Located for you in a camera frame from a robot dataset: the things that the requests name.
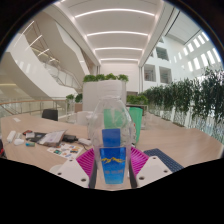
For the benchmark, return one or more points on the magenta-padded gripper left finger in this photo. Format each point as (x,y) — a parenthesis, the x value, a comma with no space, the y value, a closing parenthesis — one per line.
(75,171)

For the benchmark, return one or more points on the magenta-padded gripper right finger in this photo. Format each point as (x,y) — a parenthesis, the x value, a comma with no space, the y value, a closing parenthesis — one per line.
(151,170)

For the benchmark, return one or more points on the clear water bottle blue label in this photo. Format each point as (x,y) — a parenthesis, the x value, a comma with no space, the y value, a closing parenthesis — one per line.
(111,150)

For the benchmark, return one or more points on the dark blue keyboard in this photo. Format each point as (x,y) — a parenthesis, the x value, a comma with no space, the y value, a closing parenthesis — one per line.
(166,160)

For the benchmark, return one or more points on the colourful sticker sheet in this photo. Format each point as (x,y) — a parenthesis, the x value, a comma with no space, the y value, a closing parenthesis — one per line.
(65,150)

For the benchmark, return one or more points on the dark notebook with white paper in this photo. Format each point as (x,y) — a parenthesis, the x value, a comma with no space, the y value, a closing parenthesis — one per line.
(51,137)

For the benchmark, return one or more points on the green tote bag cat print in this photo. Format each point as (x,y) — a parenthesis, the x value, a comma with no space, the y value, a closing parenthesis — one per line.
(136,123)

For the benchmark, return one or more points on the black office chair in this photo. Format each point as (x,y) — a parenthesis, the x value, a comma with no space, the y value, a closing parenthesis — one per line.
(50,115)

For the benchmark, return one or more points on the wooden shelf with green plants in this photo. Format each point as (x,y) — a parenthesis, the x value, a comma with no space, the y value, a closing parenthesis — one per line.
(137,99)

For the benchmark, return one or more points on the small green potted plants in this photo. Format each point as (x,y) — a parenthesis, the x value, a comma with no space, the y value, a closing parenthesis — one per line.
(74,98)

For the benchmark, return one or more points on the white planter cabinet with plants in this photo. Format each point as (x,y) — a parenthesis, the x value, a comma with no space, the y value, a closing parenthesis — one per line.
(103,95)

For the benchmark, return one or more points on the ceiling light strips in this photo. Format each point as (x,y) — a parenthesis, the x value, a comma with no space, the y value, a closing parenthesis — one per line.
(116,33)

